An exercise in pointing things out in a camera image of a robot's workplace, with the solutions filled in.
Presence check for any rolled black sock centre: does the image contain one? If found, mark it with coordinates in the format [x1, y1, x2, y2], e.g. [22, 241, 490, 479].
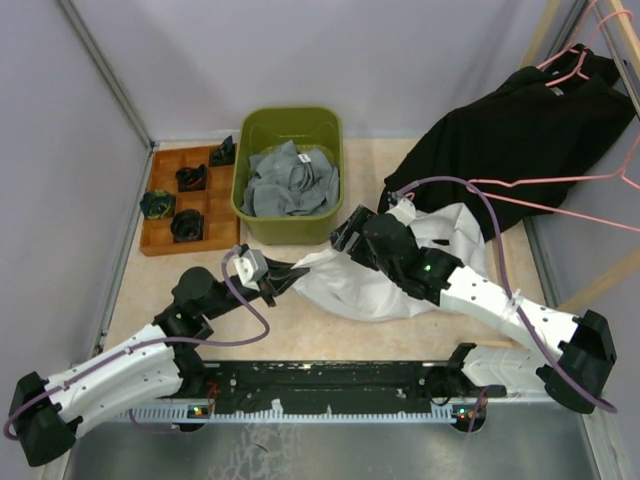
[175, 164, 208, 192]

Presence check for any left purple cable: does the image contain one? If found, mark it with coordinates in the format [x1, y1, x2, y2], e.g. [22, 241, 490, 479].
[3, 244, 271, 441]

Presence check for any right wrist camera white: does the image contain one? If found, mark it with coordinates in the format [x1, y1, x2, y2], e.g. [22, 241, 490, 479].
[387, 197, 417, 226]

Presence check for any rolled black sock bottom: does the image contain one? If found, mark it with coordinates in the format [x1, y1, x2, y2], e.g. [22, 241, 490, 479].
[170, 209, 204, 243]

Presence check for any orange wooden compartment tray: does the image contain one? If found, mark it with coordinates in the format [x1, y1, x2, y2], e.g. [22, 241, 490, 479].
[140, 142, 240, 256]

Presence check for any white cable duct strip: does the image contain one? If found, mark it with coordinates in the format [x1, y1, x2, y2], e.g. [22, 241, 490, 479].
[131, 402, 474, 424]

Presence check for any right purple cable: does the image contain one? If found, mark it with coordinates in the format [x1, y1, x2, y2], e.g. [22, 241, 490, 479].
[394, 175, 617, 414]

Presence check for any pink hanger of grey shirt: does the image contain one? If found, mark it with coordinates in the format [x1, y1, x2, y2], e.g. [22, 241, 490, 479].
[469, 138, 639, 233]

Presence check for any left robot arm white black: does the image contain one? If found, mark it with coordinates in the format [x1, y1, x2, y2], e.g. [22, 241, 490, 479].
[3, 250, 309, 467]

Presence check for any black shirt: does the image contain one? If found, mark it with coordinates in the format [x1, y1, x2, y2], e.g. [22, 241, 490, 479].
[378, 51, 635, 240]

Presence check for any pink hanger of black shirt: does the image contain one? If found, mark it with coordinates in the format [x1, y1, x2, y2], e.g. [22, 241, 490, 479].
[537, 1, 634, 89]

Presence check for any rolled dark sock green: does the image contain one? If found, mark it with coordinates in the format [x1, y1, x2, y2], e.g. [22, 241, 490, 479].
[139, 190, 176, 220]

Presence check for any rolled black sock top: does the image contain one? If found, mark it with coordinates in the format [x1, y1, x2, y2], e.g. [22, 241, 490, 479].
[209, 135, 236, 167]

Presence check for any green plastic basket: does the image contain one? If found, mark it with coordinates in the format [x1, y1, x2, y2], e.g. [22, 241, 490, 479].
[231, 106, 346, 245]

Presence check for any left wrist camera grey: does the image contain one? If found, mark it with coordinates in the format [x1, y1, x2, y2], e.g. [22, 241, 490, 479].
[233, 249, 268, 290]

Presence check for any purple cable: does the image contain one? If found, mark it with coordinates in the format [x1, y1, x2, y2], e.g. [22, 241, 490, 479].
[394, 175, 617, 414]
[3, 244, 271, 441]

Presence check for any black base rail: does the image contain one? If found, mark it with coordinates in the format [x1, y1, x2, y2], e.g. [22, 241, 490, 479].
[175, 361, 478, 415]

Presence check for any grey shirt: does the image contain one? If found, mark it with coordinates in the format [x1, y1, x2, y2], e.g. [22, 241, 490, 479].
[241, 140, 340, 218]

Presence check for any wooden clothes rack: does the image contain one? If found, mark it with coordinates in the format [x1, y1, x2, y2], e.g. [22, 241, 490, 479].
[522, 1, 639, 326]

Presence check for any white shirt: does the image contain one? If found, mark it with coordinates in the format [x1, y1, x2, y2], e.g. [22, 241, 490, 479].
[293, 203, 487, 322]

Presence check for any rolled black sock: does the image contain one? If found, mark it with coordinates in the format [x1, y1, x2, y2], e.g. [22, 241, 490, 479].
[209, 135, 236, 167]
[170, 209, 204, 243]
[175, 164, 208, 192]

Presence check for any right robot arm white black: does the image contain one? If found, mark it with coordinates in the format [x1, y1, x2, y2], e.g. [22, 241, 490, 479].
[330, 205, 617, 414]

